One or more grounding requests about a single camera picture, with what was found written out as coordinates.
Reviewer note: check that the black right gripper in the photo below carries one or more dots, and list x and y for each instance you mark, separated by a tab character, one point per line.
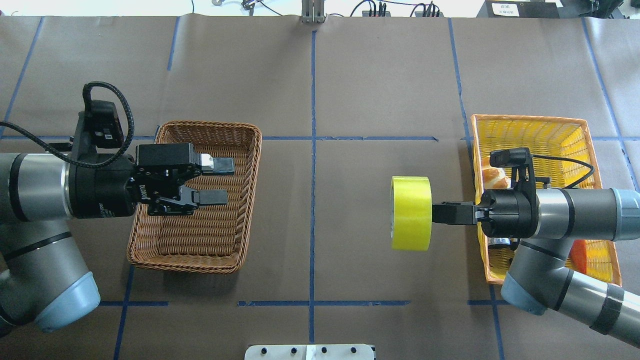
510	214

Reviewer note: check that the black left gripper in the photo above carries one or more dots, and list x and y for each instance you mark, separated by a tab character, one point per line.
100	190

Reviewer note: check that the yellow packing tape roll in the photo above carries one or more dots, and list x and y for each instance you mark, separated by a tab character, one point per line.
411	213

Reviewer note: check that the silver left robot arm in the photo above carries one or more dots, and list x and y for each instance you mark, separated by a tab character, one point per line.
47	282

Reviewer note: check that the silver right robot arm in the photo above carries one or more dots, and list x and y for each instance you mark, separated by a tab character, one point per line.
548	223

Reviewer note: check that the brown wicker basket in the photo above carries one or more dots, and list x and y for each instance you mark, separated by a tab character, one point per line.
215	239

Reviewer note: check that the yellow woven plastic basket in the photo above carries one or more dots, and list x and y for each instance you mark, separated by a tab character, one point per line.
553	137

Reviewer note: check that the toy croissant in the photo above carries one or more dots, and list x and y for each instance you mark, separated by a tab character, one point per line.
494	178

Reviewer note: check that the orange toy carrot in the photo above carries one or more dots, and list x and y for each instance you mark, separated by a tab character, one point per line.
578	256

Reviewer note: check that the black box with label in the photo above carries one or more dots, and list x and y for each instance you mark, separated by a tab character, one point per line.
527	9

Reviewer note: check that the black power strip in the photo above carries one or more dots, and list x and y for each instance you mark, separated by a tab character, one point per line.
388	8

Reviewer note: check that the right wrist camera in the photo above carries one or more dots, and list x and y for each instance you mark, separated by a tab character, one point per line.
511	158

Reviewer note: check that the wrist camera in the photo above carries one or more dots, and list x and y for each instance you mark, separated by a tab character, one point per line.
511	158
97	128

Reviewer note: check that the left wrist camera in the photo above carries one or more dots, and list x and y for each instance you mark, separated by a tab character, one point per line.
97	128

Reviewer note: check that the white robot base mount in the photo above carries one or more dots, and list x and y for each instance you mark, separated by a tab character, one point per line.
348	351

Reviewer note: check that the aluminium frame post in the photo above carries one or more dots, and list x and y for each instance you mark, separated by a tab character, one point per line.
313	11

